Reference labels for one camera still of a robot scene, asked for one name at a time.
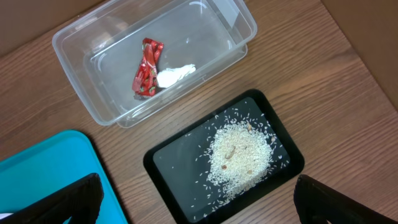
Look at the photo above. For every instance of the red snack wrapper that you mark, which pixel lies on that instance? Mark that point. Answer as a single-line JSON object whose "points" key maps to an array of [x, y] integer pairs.
{"points": [[145, 81]]}

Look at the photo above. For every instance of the white crumpled tissue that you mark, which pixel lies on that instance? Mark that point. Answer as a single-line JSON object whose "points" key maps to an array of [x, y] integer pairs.
{"points": [[170, 76]]}

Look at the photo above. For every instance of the teal serving tray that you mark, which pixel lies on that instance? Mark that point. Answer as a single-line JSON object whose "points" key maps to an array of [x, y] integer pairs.
{"points": [[51, 165]]}

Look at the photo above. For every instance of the black rectangular tray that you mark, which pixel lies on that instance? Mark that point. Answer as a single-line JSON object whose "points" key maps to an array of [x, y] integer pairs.
{"points": [[179, 166]]}

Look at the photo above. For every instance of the clear plastic bin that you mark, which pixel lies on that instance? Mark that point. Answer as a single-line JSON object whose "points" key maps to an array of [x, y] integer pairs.
{"points": [[100, 52]]}

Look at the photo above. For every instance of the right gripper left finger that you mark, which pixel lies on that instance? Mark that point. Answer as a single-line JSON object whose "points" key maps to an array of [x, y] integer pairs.
{"points": [[78, 202]]}

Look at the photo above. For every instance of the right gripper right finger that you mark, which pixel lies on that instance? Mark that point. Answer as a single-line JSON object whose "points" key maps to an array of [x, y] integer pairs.
{"points": [[315, 202]]}

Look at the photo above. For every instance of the large white round plate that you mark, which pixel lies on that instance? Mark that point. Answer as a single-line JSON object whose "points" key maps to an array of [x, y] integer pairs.
{"points": [[4, 215]]}

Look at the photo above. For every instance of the pile of rice grains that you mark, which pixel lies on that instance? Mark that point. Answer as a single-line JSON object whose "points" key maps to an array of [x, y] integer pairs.
{"points": [[231, 153]]}

